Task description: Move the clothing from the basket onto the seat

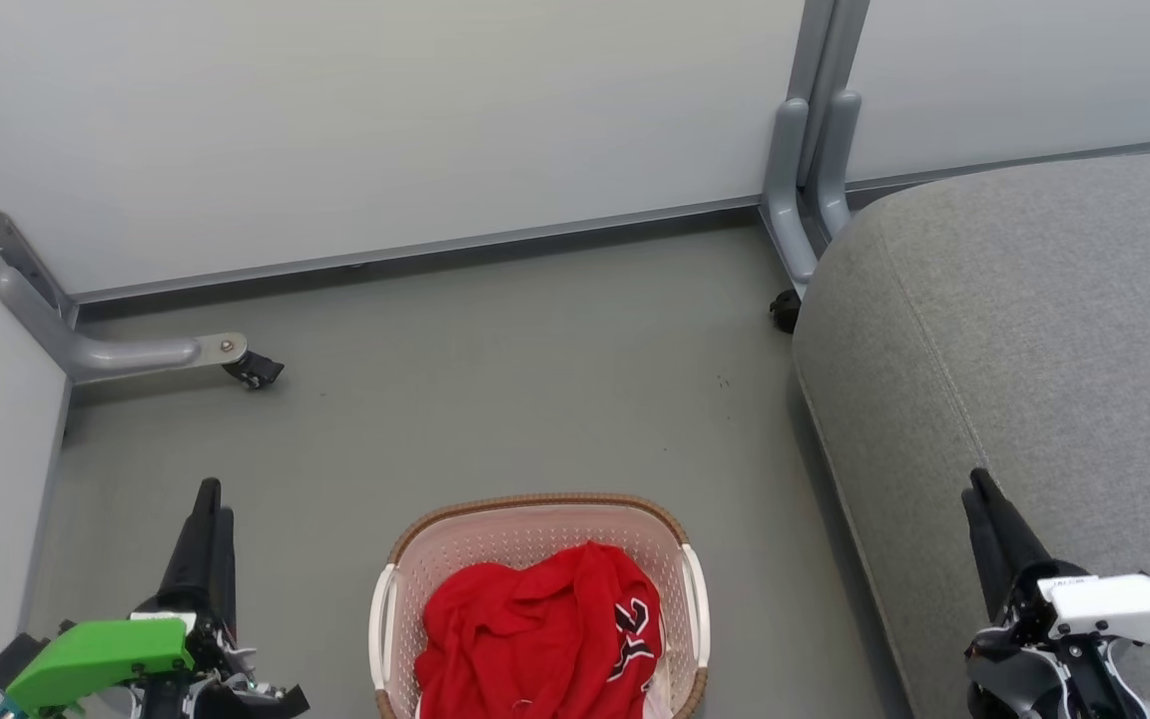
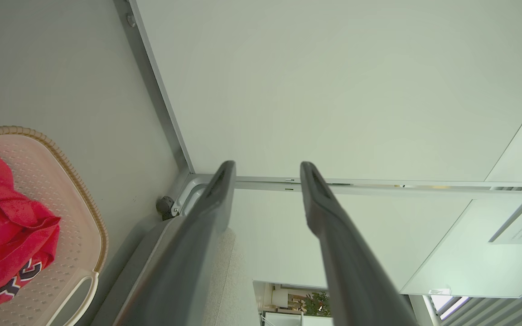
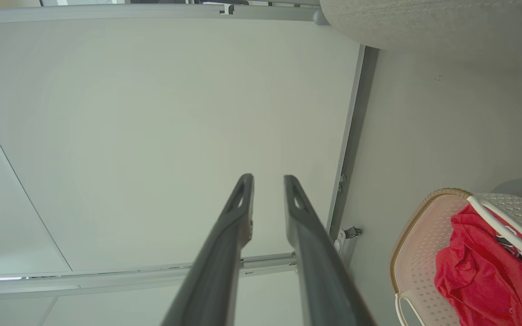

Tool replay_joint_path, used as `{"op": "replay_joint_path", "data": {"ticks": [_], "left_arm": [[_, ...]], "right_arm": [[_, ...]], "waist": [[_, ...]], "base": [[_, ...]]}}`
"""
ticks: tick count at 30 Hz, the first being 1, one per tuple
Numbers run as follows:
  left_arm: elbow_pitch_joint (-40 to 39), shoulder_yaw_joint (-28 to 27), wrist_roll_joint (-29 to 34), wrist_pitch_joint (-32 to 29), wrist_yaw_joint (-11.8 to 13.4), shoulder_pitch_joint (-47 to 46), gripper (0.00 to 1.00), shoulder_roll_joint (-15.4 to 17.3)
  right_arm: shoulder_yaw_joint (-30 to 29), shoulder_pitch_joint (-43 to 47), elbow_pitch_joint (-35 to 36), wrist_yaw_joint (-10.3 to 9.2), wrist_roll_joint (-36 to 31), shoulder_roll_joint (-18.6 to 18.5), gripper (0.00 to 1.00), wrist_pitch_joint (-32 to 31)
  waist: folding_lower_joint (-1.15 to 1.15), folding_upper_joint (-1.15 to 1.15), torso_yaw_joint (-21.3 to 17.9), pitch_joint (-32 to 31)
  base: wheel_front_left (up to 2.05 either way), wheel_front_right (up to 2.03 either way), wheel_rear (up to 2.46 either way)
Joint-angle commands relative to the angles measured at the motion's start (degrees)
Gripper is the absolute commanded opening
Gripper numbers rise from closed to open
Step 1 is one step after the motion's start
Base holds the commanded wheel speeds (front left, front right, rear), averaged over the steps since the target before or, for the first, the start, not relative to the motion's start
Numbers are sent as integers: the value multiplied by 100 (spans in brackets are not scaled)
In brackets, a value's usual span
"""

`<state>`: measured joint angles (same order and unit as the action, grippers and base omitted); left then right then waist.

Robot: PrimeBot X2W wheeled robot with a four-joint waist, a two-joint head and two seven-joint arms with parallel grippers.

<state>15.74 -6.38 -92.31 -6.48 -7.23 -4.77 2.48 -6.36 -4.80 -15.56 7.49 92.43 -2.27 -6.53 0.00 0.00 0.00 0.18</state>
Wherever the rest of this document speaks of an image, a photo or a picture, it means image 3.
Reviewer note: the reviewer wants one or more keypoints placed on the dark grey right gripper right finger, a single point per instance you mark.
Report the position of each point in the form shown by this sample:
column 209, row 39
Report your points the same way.
column 315, row 262

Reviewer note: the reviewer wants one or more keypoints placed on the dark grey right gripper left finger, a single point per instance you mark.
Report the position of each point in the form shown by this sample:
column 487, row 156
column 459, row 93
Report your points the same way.
column 224, row 253

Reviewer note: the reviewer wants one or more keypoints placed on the white red navy jersey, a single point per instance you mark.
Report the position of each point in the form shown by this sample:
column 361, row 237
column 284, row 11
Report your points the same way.
column 514, row 248

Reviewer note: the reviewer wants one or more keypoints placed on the grey fabric sofa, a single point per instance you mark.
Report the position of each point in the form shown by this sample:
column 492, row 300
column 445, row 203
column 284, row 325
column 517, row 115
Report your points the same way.
column 433, row 22

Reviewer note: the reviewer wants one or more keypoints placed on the grey metal partition foot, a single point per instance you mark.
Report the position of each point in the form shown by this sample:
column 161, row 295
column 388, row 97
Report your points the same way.
column 343, row 244
column 320, row 17

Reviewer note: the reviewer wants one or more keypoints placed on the black caster wheel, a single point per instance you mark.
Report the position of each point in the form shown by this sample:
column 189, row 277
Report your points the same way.
column 354, row 232

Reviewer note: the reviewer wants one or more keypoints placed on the white perforated laundry basket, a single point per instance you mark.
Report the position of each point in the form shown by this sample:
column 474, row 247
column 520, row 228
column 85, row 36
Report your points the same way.
column 419, row 258

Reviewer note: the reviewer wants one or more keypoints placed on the red garment with white hem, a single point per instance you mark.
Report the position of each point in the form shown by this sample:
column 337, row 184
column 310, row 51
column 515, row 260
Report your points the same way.
column 478, row 276

